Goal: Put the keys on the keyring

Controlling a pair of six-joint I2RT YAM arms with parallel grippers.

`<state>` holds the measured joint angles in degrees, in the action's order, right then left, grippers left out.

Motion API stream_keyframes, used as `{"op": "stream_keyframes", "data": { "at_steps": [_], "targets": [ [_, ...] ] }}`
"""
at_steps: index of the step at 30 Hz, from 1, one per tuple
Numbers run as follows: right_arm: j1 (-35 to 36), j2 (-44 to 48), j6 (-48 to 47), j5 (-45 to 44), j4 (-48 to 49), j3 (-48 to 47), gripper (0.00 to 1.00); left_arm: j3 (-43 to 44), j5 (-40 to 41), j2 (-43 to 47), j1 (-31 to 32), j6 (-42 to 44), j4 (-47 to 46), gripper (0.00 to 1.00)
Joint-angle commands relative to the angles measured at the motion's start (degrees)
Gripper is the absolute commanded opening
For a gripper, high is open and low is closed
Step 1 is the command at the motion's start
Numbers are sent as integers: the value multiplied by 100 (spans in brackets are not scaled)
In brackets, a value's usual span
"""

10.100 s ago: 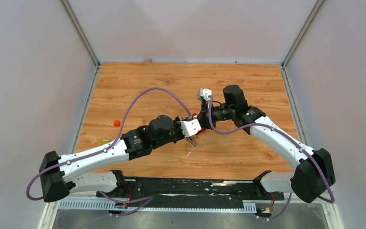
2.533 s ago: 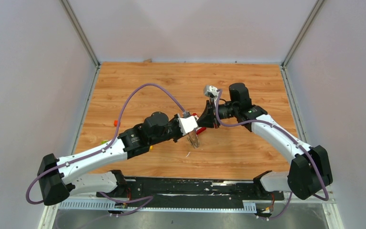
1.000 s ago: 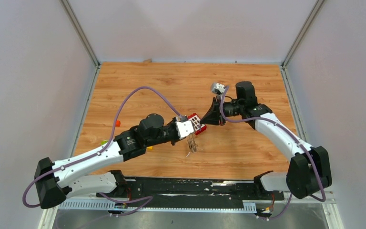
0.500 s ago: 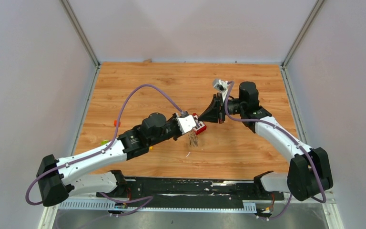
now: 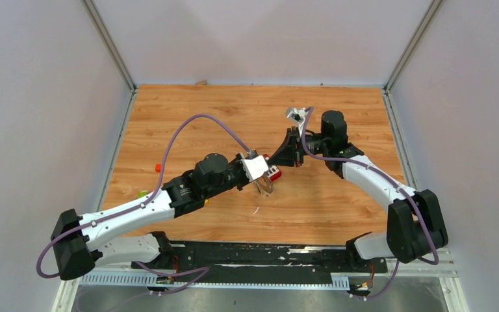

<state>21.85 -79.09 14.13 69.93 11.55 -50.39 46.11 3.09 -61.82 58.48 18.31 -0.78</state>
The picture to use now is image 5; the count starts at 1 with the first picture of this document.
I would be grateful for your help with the red window toy block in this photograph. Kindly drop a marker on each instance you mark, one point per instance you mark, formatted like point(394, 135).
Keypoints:
point(273, 173)

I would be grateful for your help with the grey metal keyring disc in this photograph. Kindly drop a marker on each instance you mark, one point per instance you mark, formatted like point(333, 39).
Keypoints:
point(264, 185)

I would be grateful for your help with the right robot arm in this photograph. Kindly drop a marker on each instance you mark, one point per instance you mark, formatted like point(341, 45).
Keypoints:
point(415, 225)

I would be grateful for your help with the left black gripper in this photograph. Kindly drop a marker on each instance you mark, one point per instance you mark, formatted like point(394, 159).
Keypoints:
point(237, 162)

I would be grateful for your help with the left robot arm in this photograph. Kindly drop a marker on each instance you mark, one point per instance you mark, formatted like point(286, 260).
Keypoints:
point(81, 242)

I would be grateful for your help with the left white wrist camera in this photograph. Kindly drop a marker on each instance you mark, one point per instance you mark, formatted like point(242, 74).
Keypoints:
point(255, 168)

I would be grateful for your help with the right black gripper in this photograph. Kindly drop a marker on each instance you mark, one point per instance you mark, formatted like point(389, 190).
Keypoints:
point(286, 155)

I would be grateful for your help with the white slotted cable duct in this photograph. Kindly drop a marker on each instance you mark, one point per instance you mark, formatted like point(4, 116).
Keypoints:
point(336, 283)

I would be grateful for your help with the small red yellow toy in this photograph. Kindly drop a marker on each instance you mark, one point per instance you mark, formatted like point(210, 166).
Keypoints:
point(143, 193)

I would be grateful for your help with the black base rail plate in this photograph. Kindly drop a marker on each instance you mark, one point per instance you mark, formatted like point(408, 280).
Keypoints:
point(261, 263)

